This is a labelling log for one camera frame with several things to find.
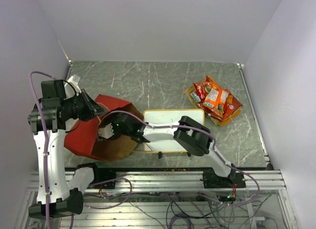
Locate red paper bag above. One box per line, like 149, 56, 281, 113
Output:
64, 94, 143, 162

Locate green red candy bag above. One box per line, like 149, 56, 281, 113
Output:
190, 92, 201, 103

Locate red orange snack bag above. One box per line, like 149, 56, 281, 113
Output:
193, 76, 213, 101

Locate orange white snack packet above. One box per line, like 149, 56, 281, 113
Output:
203, 82, 230, 117

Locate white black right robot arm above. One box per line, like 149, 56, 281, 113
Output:
104, 111, 236, 188

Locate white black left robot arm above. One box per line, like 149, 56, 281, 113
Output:
28, 75, 107, 219

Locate yellow framed whiteboard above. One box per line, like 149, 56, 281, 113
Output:
143, 109, 205, 153

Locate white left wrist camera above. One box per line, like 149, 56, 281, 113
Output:
67, 75, 81, 92

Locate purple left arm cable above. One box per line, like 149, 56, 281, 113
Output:
27, 71, 75, 229

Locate aluminium frame base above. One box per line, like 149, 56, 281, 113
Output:
22, 169, 297, 229

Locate loose cables under table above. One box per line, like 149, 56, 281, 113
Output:
81, 181, 279, 229

